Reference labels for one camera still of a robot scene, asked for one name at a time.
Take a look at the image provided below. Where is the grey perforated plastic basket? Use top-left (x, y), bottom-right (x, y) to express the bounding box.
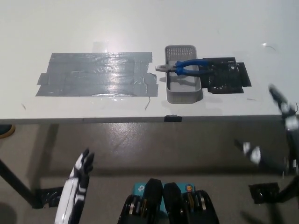
top-left (164, 44), bottom-right (203, 104)

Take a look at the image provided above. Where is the blue handled plier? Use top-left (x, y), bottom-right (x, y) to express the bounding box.
top-left (155, 58), bottom-right (214, 77)

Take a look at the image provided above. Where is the black tape patch on table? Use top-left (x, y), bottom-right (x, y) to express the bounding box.
top-left (198, 56), bottom-right (252, 95)

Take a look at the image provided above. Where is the black floor tape patch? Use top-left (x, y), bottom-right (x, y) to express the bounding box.
top-left (249, 182), bottom-right (281, 205)
top-left (31, 186), bottom-right (65, 209)

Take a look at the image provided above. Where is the round green yellow-rimmed object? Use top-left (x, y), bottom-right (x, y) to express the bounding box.
top-left (0, 125), bottom-right (15, 140)

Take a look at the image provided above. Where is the grey duct tape patch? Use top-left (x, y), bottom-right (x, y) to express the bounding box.
top-left (35, 52), bottom-right (159, 98)

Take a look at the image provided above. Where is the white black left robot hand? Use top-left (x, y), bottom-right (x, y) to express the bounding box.
top-left (54, 147), bottom-right (95, 224)

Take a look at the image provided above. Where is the small black tape strip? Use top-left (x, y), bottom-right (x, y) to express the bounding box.
top-left (164, 114), bottom-right (183, 123)

